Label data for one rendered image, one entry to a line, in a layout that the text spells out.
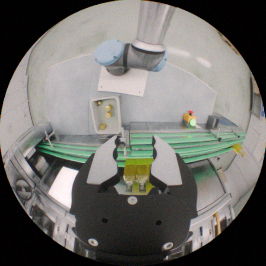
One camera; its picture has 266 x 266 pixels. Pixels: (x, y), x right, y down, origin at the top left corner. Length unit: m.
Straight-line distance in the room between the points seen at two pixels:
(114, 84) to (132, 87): 0.11
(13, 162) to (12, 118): 2.84
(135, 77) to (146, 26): 0.34
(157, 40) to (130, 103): 0.41
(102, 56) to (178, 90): 0.47
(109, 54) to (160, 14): 0.21
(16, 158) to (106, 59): 0.93
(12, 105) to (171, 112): 4.00
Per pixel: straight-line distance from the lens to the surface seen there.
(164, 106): 0.57
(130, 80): 0.51
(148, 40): 0.29
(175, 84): 0.59
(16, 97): 3.84
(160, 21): 0.27
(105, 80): 0.55
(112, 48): 0.33
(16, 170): 0.94
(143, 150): 0.47
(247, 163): 6.23
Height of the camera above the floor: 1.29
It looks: 61 degrees down
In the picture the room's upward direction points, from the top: 176 degrees counter-clockwise
